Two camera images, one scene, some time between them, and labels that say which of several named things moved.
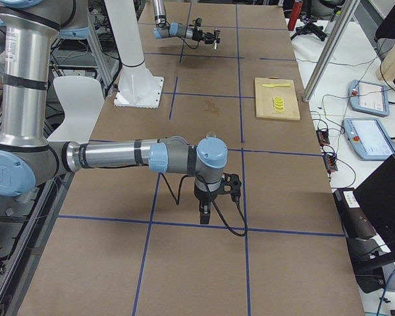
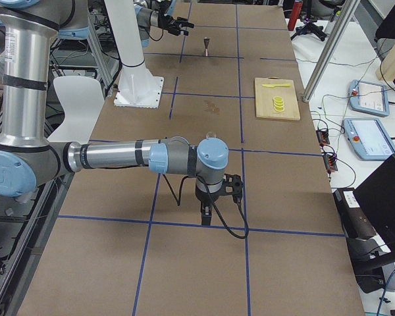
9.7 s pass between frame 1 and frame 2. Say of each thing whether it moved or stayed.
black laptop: stayed
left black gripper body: moved
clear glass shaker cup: stayed
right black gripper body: stayed
